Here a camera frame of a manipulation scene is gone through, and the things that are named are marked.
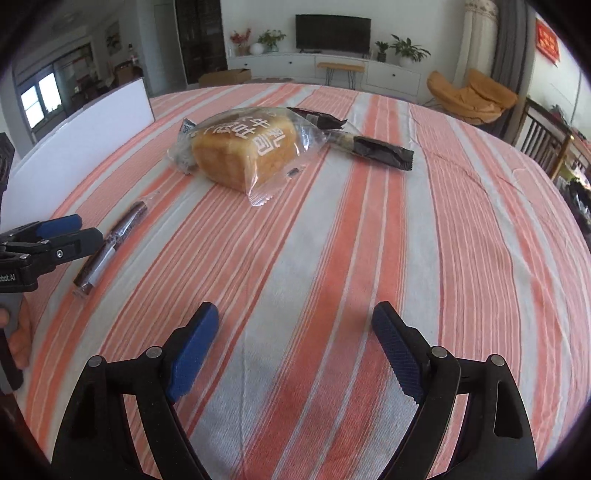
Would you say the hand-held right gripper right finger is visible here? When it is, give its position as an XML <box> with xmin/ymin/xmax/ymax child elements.
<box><xmin>372</xmin><ymin>301</ymin><xmax>539</xmax><ymax>480</ymax></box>

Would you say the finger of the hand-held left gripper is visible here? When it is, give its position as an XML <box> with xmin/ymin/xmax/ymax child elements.
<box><xmin>0</xmin><ymin>227</ymin><xmax>104</xmax><ymax>278</ymax></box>
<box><xmin>0</xmin><ymin>214</ymin><xmax>84</xmax><ymax>245</ymax></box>

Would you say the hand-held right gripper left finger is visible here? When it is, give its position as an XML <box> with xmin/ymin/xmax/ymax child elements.
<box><xmin>51</xmin><ymin>302</ymin><xmax>219</xmax><ymax>480</ymax></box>

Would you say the brown stick snack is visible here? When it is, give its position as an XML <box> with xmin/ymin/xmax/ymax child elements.
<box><xmin>73</xmin><ymin>199</ymin><xmax>149</xmax><ymax>298</ymax></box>

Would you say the white board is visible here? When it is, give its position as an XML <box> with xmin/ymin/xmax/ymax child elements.
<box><xmin>0</xmin><ymin>78</ymin><xmax>155</xmax><ymax>232</ymax></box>

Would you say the bagged bread loaf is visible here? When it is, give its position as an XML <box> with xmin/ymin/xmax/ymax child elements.
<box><xmin>167</xmin><ymin>106</ymin><xmax>326</xmax><ymax>207</ymax></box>

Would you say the long black candy packet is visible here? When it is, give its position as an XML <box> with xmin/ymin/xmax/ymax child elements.
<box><xmin>286</xmin><ymin>106</ymin><xmax>415</xmax><ymax>172</ymax></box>

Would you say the person's left hand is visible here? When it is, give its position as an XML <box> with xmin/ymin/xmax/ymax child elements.
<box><xmin>8</xmin><ymin>311</ymin><xmax>33</xmax><ymax>370</ymax></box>

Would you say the orange striped tablecloth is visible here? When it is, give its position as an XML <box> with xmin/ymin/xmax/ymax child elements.
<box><xmin>18</xmin><ymin>82</ymin><xmax>591</xmax><ymax>480</ymax></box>

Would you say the glass balcony door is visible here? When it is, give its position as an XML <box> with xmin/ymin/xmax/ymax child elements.
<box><xmin>11</xmin><ymin>44</ymin><xmax>100</xmax><ymax>134</ymax></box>

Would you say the brown cardboard box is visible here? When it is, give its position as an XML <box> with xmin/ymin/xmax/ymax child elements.
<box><xmin>198</xmin><ymin>68</ymin><xmax>252</xmax><ymax>88</ymax></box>

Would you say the black display cabinet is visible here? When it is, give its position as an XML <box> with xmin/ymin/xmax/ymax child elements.
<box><xmin>174</xmin><ymin>0</ymin><xmax>228</xmax><ymax>86</ymax></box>

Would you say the cluttered wooden bench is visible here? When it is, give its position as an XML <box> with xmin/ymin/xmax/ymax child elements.
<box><xmin>549</xmin><ymin>104</ymin><xmax>591</xmax><ymax>217</ymax></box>

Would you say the red flower plant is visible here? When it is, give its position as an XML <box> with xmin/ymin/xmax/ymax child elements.
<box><xmin>229</xmin><ymin>28</ymin><xmax>252</xmax><ymax>57</ymax></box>

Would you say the dark wooden chair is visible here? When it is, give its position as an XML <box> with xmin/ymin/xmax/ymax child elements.
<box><xmin>515</xmin><ymin>97</ymin><xmax>573</xmax><ymax>181</ymax></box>

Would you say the orange lounge chair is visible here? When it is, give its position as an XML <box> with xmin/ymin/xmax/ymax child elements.
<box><xmin>426</xmin><ymin>68</ymin><xmax>519</xmax><ymax>125</ymax></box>

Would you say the white TV cabinet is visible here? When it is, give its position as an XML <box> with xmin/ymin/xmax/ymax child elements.
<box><xmin>226</xmin><ymin>52</ymin><xmax>422</xmax><ymax>95</ymax></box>

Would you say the bushy potted green plant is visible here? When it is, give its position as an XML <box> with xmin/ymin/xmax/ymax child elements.
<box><xmin>257</xmin><ymin>29</ymin><xmax>287</xmax><ymax>52</ymax></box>

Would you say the wooden stool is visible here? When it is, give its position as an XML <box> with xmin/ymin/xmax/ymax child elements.
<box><xmin>317</xmin><ymin>62</ymin><xmax>365</xmax><ymax>88</ymax></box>

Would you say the large potted green plant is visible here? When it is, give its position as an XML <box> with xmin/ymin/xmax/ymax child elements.
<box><xmin>390</xmin><ymin>34</ymin><xmax>431</xmax><ymax>68</ymax></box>

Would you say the black television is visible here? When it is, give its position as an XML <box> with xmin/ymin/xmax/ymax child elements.
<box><xmin>295</xmin><ymin>14</ymin><xmax>372</xmax><ymax>58</ymax></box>

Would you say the grey curtain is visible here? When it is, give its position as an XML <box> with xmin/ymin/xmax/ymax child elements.
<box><xmin>489</xmin><ymin>0</ymin><xmax>536</xmax><ymax>90</ymax></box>

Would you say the red wall hanging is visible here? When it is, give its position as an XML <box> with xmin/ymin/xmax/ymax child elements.
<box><xmin>534</xmin><ymin>18</ymin><xmax>560</xmax><ymax>63</ymax></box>

